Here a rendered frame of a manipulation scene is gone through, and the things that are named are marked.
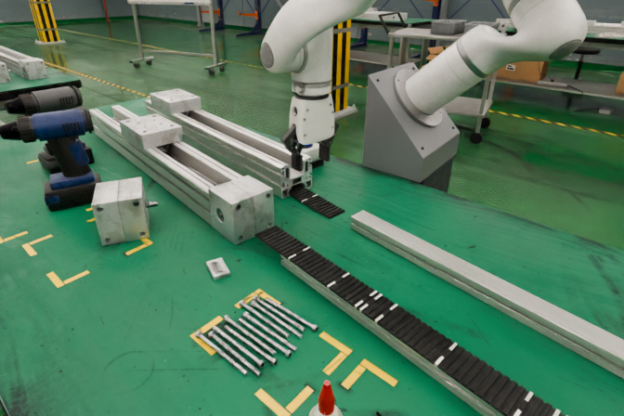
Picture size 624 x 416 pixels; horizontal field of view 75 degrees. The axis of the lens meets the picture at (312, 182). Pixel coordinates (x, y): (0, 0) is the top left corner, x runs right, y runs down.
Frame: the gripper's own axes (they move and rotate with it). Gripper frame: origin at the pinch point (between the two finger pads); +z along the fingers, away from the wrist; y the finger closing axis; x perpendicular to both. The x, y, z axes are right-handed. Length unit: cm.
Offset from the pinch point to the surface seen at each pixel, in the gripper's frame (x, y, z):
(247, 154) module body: 19.0, -5.0, 3.3
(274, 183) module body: 8.1, -4.7, 7.6
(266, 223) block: -3.9, -16.2, 8.7
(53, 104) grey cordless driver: 58, -38, -8
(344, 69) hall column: 226, 250, 42
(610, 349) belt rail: -62, -1, 8
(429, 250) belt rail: -32.9, 0.1, 7.7
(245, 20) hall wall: 983, 634, 63
